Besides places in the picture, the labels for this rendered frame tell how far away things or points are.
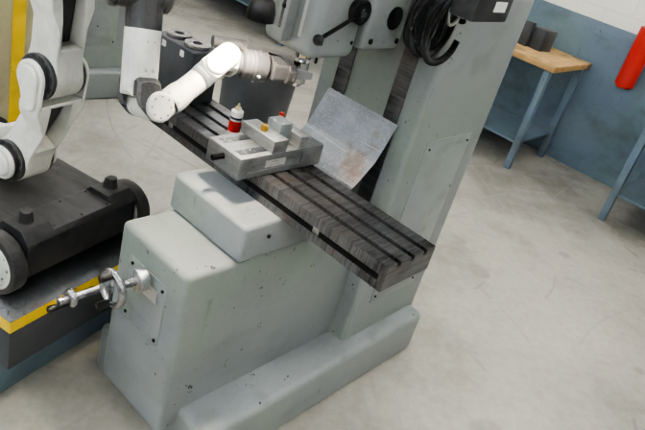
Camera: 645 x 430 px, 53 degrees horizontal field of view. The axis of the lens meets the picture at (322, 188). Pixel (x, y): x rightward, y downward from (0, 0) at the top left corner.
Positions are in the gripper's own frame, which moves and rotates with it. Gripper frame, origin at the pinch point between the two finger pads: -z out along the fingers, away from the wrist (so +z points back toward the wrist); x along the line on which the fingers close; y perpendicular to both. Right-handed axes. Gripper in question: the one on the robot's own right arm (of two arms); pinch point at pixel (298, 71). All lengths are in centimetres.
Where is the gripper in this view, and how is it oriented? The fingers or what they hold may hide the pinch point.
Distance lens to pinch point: 193.6
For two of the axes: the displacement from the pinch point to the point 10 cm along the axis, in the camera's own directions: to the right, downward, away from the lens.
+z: -8.9, -0.5, -4.5
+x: -3.6, -5.1, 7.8
